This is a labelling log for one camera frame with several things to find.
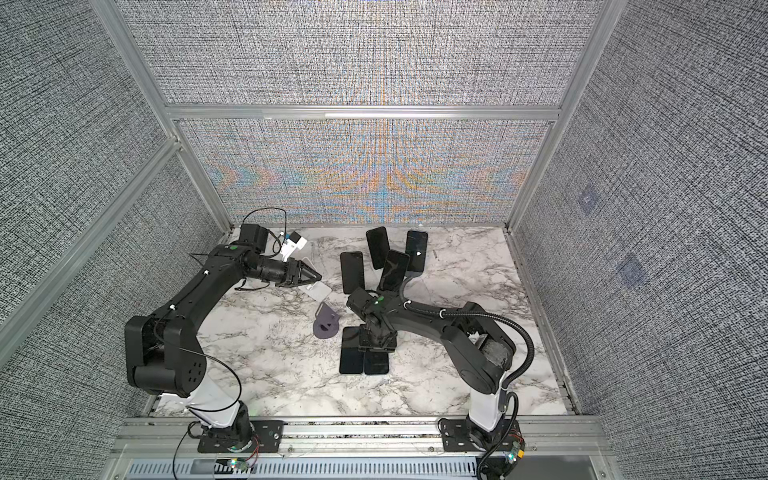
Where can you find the aluminium front rail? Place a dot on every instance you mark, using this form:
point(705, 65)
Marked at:
point(378, 447)

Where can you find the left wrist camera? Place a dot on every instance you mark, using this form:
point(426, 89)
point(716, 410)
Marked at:
point(290, 244)

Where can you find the purple round phone stand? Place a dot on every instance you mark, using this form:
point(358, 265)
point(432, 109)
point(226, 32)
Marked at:
point(326, 322)

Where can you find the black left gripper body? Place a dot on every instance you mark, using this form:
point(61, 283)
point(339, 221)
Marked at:
point(278, 272)

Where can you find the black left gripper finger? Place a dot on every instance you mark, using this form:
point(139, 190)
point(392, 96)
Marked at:
point(309, 273)
point(297, 282)

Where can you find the white phone stand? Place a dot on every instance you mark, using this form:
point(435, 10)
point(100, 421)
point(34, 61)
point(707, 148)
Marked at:
point(318, 291)

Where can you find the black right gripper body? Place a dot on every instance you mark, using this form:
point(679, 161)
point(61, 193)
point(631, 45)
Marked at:
point(370, 340)

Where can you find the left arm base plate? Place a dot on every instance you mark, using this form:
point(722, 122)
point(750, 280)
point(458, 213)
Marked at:
point(262, 436)

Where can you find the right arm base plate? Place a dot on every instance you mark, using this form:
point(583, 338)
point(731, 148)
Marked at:
point(461, 435)

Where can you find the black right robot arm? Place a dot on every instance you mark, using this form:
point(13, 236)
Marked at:
point(479, 349)

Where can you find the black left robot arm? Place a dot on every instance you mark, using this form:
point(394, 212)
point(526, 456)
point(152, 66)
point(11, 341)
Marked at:
point(162, 351)

